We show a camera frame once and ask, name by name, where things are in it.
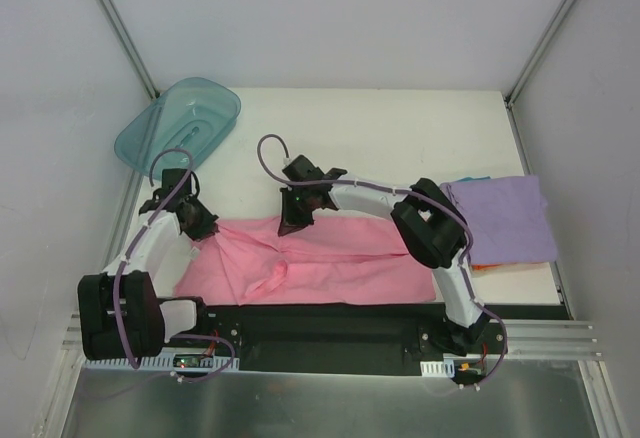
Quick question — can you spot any aluminium frame post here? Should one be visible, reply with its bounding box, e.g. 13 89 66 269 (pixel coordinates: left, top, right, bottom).
504 0 579 109
96 0 160 100

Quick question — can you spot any left aluminium frame post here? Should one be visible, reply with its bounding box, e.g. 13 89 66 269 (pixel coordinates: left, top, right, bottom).
96 0 160 100

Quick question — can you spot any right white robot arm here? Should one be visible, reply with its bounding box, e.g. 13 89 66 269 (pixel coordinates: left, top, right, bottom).
278 155 489 356

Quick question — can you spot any teal plastic tub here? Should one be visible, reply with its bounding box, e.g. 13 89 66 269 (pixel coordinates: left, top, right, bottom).
114 77 241 180

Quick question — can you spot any pink t shirt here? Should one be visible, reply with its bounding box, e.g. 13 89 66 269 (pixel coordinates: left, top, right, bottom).
173 216 436 305

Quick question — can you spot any left white cable duct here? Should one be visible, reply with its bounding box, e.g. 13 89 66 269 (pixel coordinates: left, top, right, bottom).
85 352 240 373

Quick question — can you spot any right white cable duct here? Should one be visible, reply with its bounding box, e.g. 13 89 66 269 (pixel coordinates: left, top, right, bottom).
420 359 456 379

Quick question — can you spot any front aluminium frame rail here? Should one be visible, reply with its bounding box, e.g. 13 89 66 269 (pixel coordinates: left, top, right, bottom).
63 309 601 359

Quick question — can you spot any purple folded t shirt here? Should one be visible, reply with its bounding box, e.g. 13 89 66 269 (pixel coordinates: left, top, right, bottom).
441 175 558 269

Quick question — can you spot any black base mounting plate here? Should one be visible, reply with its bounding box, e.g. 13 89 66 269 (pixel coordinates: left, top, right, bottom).
159 302 571 377

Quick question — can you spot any white cable duct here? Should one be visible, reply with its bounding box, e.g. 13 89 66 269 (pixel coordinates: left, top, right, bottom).
85 352 240 373
420 359 456 379

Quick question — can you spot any right aluminium frame post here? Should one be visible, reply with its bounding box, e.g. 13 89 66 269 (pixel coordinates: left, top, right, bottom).
504 0 579 109

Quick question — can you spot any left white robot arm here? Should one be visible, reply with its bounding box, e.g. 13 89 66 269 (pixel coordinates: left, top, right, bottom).
77 168 218 363

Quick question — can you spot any teal folded t shirt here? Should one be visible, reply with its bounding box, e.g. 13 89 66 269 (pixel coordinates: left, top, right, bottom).
449 176 491 184

